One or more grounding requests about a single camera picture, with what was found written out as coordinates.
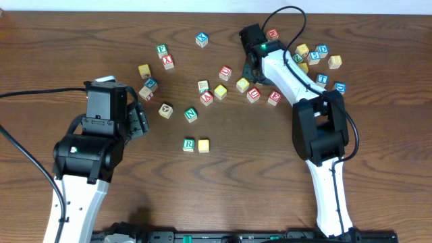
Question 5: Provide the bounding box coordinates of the green R block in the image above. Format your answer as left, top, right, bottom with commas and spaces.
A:
182, 138, 195, 152

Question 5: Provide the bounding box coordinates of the yellow O block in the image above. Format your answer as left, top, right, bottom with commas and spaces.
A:
198, 139, 210, 153

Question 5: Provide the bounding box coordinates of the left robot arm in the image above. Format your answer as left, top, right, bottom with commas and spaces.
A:
44, 76, 149, 242

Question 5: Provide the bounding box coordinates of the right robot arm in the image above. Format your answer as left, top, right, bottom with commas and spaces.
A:
239, 24, 352, 238

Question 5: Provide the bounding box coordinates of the red H block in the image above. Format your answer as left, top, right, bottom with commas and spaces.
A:
266, 28, 279, 41

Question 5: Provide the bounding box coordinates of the plain wood block red side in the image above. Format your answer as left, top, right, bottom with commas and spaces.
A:
138, 86, 153, 101

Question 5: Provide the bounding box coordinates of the red U block upper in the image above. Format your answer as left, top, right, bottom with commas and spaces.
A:
219, 65, 232, 81

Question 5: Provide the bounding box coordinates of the red u block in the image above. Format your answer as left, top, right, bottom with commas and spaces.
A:
246, 87, 261, 103
219, 65, 232, 81

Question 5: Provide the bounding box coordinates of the blue P block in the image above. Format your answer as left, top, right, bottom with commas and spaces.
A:
144, 78, 158, 92

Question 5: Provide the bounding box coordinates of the yellow block far left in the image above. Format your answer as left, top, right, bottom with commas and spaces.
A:
138, 64, 152, 79

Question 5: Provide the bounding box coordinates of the green Z block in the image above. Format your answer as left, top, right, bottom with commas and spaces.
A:
292, 53, 304, 63

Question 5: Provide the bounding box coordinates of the yellow block upper right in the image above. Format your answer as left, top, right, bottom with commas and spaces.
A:
295, 44, 309, 57

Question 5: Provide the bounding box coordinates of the yellow C block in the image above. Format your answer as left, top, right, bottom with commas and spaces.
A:
236, 78, 250, 93

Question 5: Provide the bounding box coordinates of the blue X block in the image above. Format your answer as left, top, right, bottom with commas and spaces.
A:
195, 32, 209, 48

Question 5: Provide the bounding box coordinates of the plain block face picture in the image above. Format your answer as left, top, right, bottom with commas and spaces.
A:
159, 104, 173, 119

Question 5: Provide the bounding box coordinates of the yellow block middle right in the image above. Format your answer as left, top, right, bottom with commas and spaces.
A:
298, 63, 309, 74

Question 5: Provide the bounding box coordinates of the red U block lower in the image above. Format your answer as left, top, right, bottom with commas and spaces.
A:
246, 87, 261, 103

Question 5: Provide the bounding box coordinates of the blue 5 block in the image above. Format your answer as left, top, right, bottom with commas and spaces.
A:
306, 51, 321, 65

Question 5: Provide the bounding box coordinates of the yellow J block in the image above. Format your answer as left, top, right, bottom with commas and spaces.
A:
214, 84, 227, 100

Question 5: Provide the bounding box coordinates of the red E block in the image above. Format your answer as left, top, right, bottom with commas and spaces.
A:
267, 90, 281, 106

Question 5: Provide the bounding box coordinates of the blue D block upper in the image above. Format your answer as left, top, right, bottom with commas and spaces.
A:
315, 45, 329, 59

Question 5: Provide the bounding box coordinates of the blue d block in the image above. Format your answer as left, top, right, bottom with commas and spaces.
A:
333, 82, 346, 95
315, 45, 329, 59

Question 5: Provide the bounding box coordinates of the plain wood block green side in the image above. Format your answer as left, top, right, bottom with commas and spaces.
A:
198, 80, 209, 94

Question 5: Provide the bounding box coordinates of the red Y block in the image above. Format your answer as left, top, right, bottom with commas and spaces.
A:
161, 55, 174, 70

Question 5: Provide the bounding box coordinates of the green F block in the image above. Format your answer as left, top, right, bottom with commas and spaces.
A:
156, 44, 168, 59

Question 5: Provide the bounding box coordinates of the red A block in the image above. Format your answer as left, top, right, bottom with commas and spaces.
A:
200, 91, 213, 106

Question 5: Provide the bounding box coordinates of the green N block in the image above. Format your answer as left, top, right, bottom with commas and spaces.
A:
184, 107, 198, 123

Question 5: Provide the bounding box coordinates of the blue T block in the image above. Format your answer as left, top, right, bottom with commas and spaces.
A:
316, 74, 329, 88

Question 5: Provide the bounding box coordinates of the yellow 8 block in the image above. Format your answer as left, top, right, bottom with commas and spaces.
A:
328, 55, 342, 70

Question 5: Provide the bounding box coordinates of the blue D block lower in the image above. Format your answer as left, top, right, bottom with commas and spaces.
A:
333, 82, 346, 95

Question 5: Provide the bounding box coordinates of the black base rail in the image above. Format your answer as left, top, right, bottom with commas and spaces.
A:
90, 222, 399, 243

